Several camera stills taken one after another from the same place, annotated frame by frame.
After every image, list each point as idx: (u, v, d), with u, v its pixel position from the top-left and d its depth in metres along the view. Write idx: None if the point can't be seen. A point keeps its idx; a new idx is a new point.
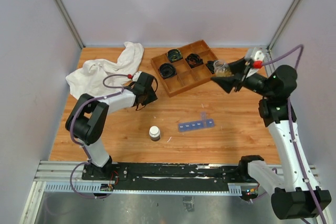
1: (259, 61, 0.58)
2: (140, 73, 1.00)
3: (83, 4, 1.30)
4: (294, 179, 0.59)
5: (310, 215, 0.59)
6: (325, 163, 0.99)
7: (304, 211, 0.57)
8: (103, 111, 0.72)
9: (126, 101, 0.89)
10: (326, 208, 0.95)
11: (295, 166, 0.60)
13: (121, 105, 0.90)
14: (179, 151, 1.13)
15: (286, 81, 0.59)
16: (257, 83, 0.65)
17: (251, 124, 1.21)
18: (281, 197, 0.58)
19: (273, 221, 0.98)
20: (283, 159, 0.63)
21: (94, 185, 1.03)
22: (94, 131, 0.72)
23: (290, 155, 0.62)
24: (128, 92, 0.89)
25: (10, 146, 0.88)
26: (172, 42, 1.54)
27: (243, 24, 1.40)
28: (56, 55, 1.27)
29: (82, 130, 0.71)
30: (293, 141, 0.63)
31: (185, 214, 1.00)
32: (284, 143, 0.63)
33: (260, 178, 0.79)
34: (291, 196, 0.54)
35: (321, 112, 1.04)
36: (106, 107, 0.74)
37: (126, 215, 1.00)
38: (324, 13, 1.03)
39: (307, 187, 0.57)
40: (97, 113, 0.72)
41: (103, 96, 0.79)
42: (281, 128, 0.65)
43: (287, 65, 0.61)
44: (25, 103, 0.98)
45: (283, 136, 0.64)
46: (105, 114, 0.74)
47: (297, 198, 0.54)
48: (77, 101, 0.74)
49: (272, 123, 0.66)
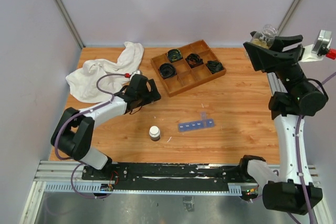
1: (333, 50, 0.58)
2: (134, 75, 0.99)
3: (83, 4, 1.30)
4: (289, 171, 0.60)
5: (298, 212, 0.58)
6: (325, 163, 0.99)
7: (292, 205, 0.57)
8: (87, 127, 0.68)
9: (116, 109, 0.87)
10: (326, 208, 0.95)
11: (292, 159, 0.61)
13: (113, 115, 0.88)
14: (179, 151, 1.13)
15: (306, 109, 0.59)
16: (291, 76, 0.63)
17: (251, 124, 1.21)
18: (273, 187, 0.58)
19: (272, 221, 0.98)
20: (283, 152, 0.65)
21: (94, 185, 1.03)
22: (81, 147, 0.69)
23: (290, 148, 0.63)
24: (118, 101, 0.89)
25: (10, 146, 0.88)
26: (172, 42, 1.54)
27: (243, 24, 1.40)
28: (56, 55, 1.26)
29: (67, 147, 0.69)
30: (295, 135, 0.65)
31: (185, 214, 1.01)
32: (286, 135, 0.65)
33: (259, 174, 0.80)
34: (282, 186, 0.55)
35: (322, 112, 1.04)
36: (92, 121, 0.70)
37: (126, 216, 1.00)
38: (324, 13, 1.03)
39: (300, 181, 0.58)
40: (82, 129, 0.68)
41: (89, 109, 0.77)
42: (286, 121, 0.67)
43: (322, 95, 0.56)
44: (25, 103, 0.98)
45: (286, 129, 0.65)
46: (92, 129, 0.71)
47: (288, 188, 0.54)
48: (62, 116, 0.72)
49: (279, 116, 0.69)
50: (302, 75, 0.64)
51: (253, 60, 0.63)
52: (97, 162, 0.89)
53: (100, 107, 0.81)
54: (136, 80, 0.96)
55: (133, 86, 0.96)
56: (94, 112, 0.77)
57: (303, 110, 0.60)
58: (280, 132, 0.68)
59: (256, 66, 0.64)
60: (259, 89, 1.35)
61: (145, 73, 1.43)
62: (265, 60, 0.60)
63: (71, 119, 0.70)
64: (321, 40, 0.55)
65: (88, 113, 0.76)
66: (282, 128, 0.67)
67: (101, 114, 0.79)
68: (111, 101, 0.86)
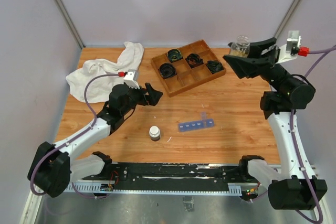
1: (304, 47, 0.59)
2: (112, 89, 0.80)
3: (83, 4, 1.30)
4: (291, 167, 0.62)
5: (306, 208, 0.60)
6: (325, 163, 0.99)
7: (299, 201, 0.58)
8: (62, 166, 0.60)
9: (99, 135, 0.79)
10: (326, 209, 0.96)
11: (293, 154, 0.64)
13: (95, 141, 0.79)
14: (179, 151, 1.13)
15: (295, 104, 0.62)
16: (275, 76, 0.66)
17: (251, 124, 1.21)
18: (278, 185, 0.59)
19: (272, 221, 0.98)
20: (282, 149, 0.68)
21: (94, 185, 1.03)
22: (57, 185, 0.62)
23: (288, 143, 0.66)
24: (101, 124, 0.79)
25: (10, 147, 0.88)
26: (172, 42, 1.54)
27: (243, 24, 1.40)
28: (56, 55, 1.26)
29: (43, 186, 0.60)
30: (291, 131, 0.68)
31: (185, 214, 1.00)
32: (282, 132, 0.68)
33: (260, 174, 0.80)
34: (286, 184, 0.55)
35: (321, 113, 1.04)
36: (68, 158, 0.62)
37: (126, 216, 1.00)
38: (324, 13, 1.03)
39: (303, 176, 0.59)
40: (56, 169, 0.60)
41: (65, 142, 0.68)
42: (280, 119, 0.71)
43: (307, 87, 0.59)
44: (24, 104, 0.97)
45: (281, 126, 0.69)
46: (67, 166, 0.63)
47: (293, 185, 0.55)
48: (37, 151, 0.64)
49: (272, 115, 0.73)
50: (285, 72, 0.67)
51: (234, 68, 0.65)
52: (96, 165, 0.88)
53: (78, 137, 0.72)
54: (112, 99, 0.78)
55: (113, 106, 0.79)
56: (70, 146, 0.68)
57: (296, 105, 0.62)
58: (277, 130, 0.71)
59: (240, 73, 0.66)
60: (259, 89, 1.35)
61: (146, 73, 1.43)
62: (246, 66, 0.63)
63: (44, 158, 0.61)
64: (291, 40, 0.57)
65: (64, 148, 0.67)
66: (277, 127, 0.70)
67: (79, 145, 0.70)
68: (92, 126, 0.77)
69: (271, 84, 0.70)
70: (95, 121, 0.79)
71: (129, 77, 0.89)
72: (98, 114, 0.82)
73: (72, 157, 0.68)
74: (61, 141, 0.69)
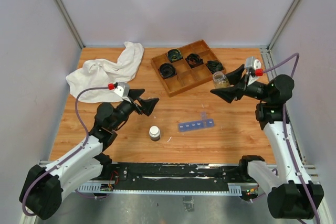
1: (259, 69, 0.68)
2: (98, 109, 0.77)
3: (83, 4, 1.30)
4: (287, 172, 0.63)
5: (306, 216, 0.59)
6: (325, 163, 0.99)
7: (297, 208, 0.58)
8: (52, 190, 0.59)
9: (92, 153, 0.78)
10: (326, 209, 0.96)
11: (289, 160, 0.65)
13: (87, 159, 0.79)
14: (179, 151, 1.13)
15: (282, 91, 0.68)
16: (257, 90, 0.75)
17: (251, 124, 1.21)
18: (276, 192, 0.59)
19: (272, 221, 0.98)
20: (278, 157, 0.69)
21: (94, 185, 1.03)
22: (48, 208, 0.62)
23: (283, 149, 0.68)
24: (93, 143, 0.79)
25: (10, 147, 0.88)
26: (172, 42, 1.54)
27: (243, 24, 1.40)
28: (56, 55, 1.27)
29: (35, 209, 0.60)
30: (285, 139, 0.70)
31: (185, 214, 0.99)
32: (278, 140, 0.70)
33: (260, 178, 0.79)
34: (284, 189, 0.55)
35: (322, 112, 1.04)
36: (58, 182, 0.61)
37: (126, 215, 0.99)
38: (324, 13, 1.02)
39: (300, 180, 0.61)
40: (46, 193, 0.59)
41: (55, 165, 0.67)
42: (275, 128, 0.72)
43: (284, 75, 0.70)
44: (25, 104, 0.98)
45: (276, 134, 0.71)
46: (58, 189, 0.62)
47: (291, 190, 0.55)
48: (29, 174, 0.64)
49: (268, 125, 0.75)
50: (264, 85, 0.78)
51: (221, 96, 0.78)
52: (93, 170, 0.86)
53: (69, 158, 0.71)
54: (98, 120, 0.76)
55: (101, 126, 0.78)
56: (61, 168, 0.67)
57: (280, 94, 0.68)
58: (272, 138, 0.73)
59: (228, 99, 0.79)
60: None
61: (146, 73, 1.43)
62: (228, 93, 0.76)
63: (35, 182, 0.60)
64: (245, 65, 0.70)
65: (54, 171, 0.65)
66: (273, 135, 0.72)
67: (70, 167, 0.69)
68: (83, 145, 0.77)
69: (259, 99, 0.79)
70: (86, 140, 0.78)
71: (119, 94, 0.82)
72: (90, 131, 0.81)
73: (64, 179, 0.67)
74: (52, 163, 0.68)
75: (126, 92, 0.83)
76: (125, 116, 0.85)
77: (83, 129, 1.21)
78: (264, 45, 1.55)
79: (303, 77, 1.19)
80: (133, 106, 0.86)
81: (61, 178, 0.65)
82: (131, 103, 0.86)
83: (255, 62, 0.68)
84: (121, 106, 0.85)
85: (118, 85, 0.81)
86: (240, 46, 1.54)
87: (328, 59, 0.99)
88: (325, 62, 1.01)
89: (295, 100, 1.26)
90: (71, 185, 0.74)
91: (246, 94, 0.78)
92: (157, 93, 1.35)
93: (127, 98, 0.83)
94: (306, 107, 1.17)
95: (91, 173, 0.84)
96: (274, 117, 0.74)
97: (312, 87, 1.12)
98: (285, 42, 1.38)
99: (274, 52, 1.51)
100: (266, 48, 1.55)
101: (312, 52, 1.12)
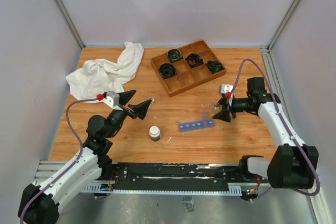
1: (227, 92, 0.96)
2: (89, 121, 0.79)
3: (83, 4, 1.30)
4: (282, 138, 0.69)
5: (304, 180, 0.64)
6: (325, 163, 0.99)
7: (295, 174, 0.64)
8: (45, 210, 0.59)
9: (86, 166, 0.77)
10: (326, 209, 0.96)
11: (281, 128, 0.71)
13: (82, 172, 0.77)
14: (179, 151, 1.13)
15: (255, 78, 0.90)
16: (241, 104, 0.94)
17: (251, 124, 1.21)
18: (275, 159, 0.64)
19: (273, 222, 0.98)
20: (272, 128, 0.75)
21: (94, 185, 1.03)
22: None
23: (275, 120, 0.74)
24: (86, 156, 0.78)
25: (10, 147, 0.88)
26: (172, 42, 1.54)
27: (243, 24, 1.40)
28: (56, 55, 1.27)
29: None
30: (278, 113, 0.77)
31: (185, 214, 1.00)
32: (271, 115, 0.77)
33: (260, 166, 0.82)
34: (281, 150, 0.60)
35: (322, 112, 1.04)
36: (52, 201, 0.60)
37: (126, 215, 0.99)
38: (324, 13, 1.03)
39: (294, 143, 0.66)
40: (41, 213, 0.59)
41: (49, 183, 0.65)
42: (268, 106, 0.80)
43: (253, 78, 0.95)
44: (25, 104, 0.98)
45: (269, 111, 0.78)
46: (52, 209, 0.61)
47: (287, 152, 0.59)
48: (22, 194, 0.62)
49: (261, 106, 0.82)
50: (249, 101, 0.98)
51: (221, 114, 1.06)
52: (91, 176, 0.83)
53: (63, 174, 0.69)
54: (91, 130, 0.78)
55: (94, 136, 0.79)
56: (55, 186, 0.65)
57: (253, 80, 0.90)
58: (266, 116, 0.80)
59: None
60: None
61: (146, 73, 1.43)
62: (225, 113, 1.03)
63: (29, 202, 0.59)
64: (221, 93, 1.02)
65: (48, 189, 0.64)
66: (266, 112, 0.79)
67: (64, 183, 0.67)
68: (77, 159, 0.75)
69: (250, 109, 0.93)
70: (80, 154, 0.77)
71: (109, 104, 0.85)
72: (84, 144, 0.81)
73: (58, 196, 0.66)
74: (46, 181, 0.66)
75: (117, 102, 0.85)
76: (118, 125, 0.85)
77: (83, 129, 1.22)
78: (264, 45, 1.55)
79: (303, 77, 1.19)
80: (125, 112, 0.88)
81: (55, 196, 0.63)
82: (123, 110, 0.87)
83: (225, 87, 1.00)
84: (113, 114, 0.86)
85: (107, 96, 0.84)
86: (240, 46, 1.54)
87: (328, 59, 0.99)
88: (325, 62, 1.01)
89: (295, 100, 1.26)
90: (67, 196, 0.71)
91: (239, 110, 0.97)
92: (157, 93, 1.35)
93: (118, 106, 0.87)
94: (306, 107, 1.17)
95: (88, 180, 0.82)
96: (265, 98, 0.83)
97: (312, 87, 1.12)
98: (285, 42, 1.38)
99: (274, 52, 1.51)
100: (266, 48, 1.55)
101: (312, 52, 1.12)
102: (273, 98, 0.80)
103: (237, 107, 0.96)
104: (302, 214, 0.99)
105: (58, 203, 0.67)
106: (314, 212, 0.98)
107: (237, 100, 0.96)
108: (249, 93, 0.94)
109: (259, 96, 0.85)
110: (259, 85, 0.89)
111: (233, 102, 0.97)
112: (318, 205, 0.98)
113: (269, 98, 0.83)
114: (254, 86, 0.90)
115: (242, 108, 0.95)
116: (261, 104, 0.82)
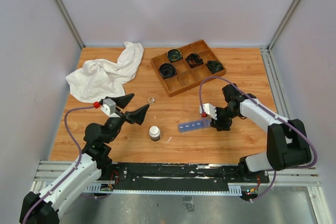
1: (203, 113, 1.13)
2: (88, 129, 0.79)
3: (83, 4, 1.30)
4: (267, 120, 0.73)
5: (306, 156, 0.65)
6: (325, 163, 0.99)
7: (296, 152, 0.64)
8: (46, 217, 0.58)
9: (85, 172, 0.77)
10: (326, 209, 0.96)
11: (263, 113, 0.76)
13: (82, 178, 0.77)
14: (179, 151, 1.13)
15: (228, 89, 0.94)
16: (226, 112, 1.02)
17: (251, 124, 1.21)
18: (270, 141, 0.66)
19: (271, 222, 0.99)
20: (257, 117, 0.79)
21: (94, 185, 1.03)
22: None
23: (257, 110, 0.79)
24: (85, 162, 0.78)
25: (10, 147, 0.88)
26: (172, 42, 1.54)
27: (243, 24, 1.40)
28: (56, 55, 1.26)
29: None
30: (257, 104, 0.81)
31: (185, 213, 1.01)
32: (251, 107, 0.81)
33: (259, 161, 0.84)
34: (271, 128, 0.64)
35: (322, 112, 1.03)
36: (52, 209, 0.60)
37: (126, 215, 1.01)
38: (324, 13, 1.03)
39: (280, 120, 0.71)
40: (41, 220, 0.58)
41: (49, 191, 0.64)
42: (247, 103, 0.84)
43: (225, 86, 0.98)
44: (24, 104, 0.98)
45: (249, 105, 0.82)
46: (53, 216, 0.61)
47: (276, 128, 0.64)
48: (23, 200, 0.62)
49: (242, 104, 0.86)
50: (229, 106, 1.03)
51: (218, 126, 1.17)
52: (91, 178, 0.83)
53: (63, 181, 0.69)
54: (90, 136, 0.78)
55: (90, 142, 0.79)
56: (54, 193, 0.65)
57: (228, 86, 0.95)
58: (248, 110, 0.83)
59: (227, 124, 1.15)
60: (259, 89, 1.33)
61: (146, 73, 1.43)
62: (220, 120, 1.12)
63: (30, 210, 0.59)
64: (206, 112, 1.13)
65: (48, 197, 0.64)
66: (247, 106, 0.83)
67: (63, 190, 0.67)
68: (76, 166, 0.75)
69: (233, 114, 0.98)
70: (79, 162, 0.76)
71: (106, 112, 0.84)
72: (83, 150, 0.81)
73: (58, 202, 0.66)
74: (45, 189, 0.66)
75: (114, 109, 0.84)
76: (116, 130, 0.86)
77: (83, 129, 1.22)
78: (264, 46, 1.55)
79: (303, 78, 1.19)
80: (123, 118, 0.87)
81: (54, 204, 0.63)
82: (121, 117, 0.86)
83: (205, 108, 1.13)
84: (110, 120, 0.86)
85: (104, 104, 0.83)
86: (240, 46, 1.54)
87: (328, 59, 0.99)
88: (325, 62, 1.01)
89: (295, 100, 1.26)
90: (66, 201, 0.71)
91: (227, 116, 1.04)
92: (157, 93, 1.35)
93: (115, 114, 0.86)
94: (305, 107, 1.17)
95: (87, 182, 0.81)
96: (242, 98, 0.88)
97: (312, 86, 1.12)
98: (285, 42, 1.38)
99: (274, 52, 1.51)
100: (266, 48, 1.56)
101: (312, 52, 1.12)
102: (247, 95, 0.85)
103: (222, 116, 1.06)
104: (302, 214, 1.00)
105: (58, 209, 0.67)
106: (314, 212, 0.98)
107: (220, 110, 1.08)
108: (227, 100, 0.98)
109: (237, 98, 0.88)
110: (233, 90, 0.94)
111: (218, 113, 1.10)
112: (318, 205, 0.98)
113: (244, 96, 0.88)
114: (229, 93, 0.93)
115: (228, 115, 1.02)
116: (241, 103, 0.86)
